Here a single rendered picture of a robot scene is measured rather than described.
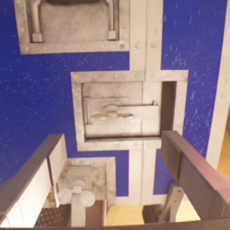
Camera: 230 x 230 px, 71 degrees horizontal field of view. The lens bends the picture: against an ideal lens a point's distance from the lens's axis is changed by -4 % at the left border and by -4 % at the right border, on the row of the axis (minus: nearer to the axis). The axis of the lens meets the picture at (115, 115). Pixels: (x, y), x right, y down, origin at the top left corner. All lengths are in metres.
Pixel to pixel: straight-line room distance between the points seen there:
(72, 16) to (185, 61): 0.18
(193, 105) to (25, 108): 0.26
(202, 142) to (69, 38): 0.27
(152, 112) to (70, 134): 0.14
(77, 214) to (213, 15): 0.37
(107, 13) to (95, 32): 0.03
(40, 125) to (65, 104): 0.05
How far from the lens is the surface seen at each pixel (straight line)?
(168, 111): 0.29
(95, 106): 0.27
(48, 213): 1.18
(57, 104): 0.27
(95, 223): 1.25
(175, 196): 0.35
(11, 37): 0.29
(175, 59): 0.27
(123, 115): 0.24
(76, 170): 0.32
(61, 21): 0.28
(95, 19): 0.27
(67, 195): 0.31
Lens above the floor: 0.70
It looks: 17 degrees up
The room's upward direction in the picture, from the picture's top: 179 degrees clockwise
